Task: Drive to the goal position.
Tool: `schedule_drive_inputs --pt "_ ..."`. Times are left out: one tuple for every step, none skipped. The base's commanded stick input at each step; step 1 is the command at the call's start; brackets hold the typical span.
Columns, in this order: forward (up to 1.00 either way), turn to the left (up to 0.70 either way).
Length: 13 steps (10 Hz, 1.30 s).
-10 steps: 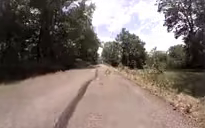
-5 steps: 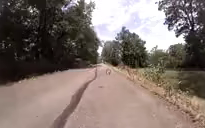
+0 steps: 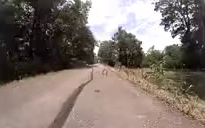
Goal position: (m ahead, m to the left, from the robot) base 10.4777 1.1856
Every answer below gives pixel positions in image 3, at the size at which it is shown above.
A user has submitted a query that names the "dry leaf-strewn verge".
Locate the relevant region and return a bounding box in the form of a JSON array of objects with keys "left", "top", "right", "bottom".
[{"left": 109, "top": 64, "right": 205, "bottom": 127}]

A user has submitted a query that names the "green grass field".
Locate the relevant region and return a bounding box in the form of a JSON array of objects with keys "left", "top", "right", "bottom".
[{"left": 141, "top": 68, "right": 205, "bottom": 104}]

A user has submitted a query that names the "row of tall trees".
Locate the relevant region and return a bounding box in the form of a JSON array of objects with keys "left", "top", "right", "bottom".
[{"left": 97, "top": 0, "right": 205, "bottom": 73}]

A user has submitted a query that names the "pale worn asphalt road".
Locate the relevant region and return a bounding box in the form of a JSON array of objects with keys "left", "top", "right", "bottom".
[{"left": 0, "top": 63, "right": 205, "bottom": 128}]

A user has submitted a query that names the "dense wood of trees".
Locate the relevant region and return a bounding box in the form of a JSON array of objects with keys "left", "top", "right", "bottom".
[{"left": 0, "top": 0, "right": 98, "bottom": 85}]

